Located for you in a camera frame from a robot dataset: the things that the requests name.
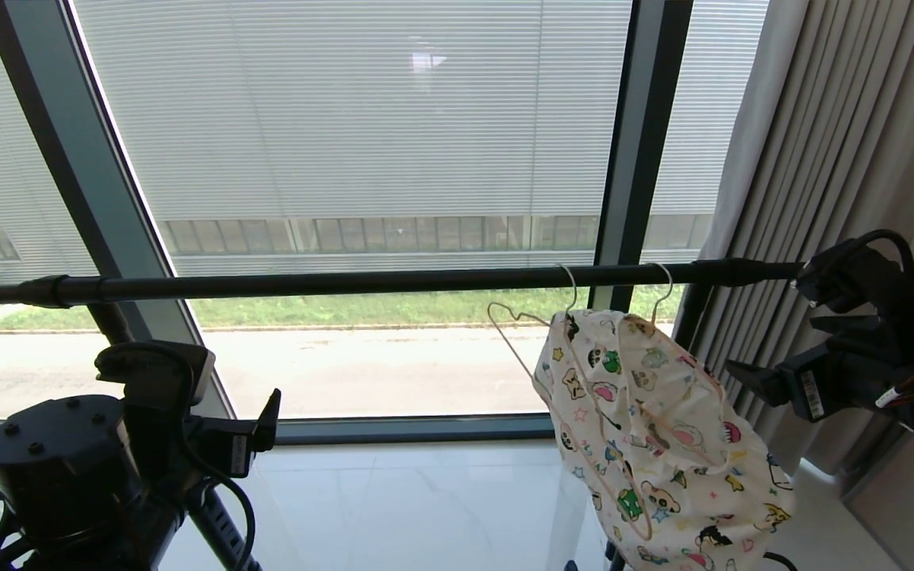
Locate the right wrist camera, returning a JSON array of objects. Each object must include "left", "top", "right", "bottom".
[{"left": 793, "top": 240, "right": 914, "bottom": 316}]

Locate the black clothes rack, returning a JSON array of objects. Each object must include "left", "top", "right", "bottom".
[{"left": 0, "top": 258, "right": 807, "bottom": 571}]

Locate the beige curtain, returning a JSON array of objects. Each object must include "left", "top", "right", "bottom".
[{"left": 691, "top": 0, "right": 914, "bottom": 508}]

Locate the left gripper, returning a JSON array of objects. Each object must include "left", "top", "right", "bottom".
[{"left": 186, "top": 387, "right": 282, "bottom": 481}]

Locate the pink clothes hanger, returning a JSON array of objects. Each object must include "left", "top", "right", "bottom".
[
  {"left": 487, "top": 264, "right": 654, "bottom": 542},
  {"left": 620, "top": 262, "right": 726, "bottom": 397}
]

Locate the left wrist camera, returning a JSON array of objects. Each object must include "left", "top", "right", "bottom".
[{"left": 94, "top": 341, "right": 216, "bottom": 421}]

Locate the window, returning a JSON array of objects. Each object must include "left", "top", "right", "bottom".
[{"left": 0, "top": 0, "right": 771, "bottom": 445}]

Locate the cream printed garment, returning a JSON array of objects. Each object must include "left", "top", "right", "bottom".
[{"left": 532, "top": 308, "right": 796, "bottom": 571}]

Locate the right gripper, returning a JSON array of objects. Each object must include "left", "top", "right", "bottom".
[{"left": 724, "top": 313, "right": 914, "bottom": 425}]

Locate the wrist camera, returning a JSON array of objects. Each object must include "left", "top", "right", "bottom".
[
  {"left": 793, "top": 240, "right": 914, "bottom": 316},
  {"left": 94, "top": 341, "right": 216, "bottom": 421}
]

